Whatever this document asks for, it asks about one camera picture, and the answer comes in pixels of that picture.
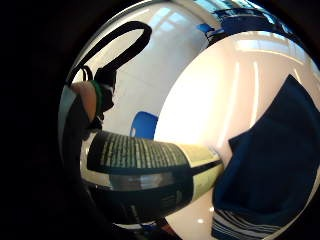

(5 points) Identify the black and yellow printed box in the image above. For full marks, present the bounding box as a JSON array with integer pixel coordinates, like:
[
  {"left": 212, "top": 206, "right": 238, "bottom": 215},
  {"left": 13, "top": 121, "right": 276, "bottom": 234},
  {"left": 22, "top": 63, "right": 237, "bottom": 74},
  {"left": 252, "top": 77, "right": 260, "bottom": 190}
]
[{"left": 79, "top": 130, "right": 225, "bottom": 226}]

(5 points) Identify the blue chair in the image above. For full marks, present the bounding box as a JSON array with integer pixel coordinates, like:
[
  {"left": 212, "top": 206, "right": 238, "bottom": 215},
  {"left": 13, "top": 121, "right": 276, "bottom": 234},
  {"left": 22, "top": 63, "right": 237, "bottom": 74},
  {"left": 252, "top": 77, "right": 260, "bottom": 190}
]
[{"left": 129, "top": 110, "right": 160, "bottom": 141}]

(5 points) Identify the dark blue striped cloth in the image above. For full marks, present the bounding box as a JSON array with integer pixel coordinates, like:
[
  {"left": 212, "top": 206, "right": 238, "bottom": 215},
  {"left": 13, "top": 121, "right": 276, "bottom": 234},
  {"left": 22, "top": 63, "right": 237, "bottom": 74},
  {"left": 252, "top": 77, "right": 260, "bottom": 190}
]
[{"left": 210, "top": 73, "right": 320, "bottom": 240}]

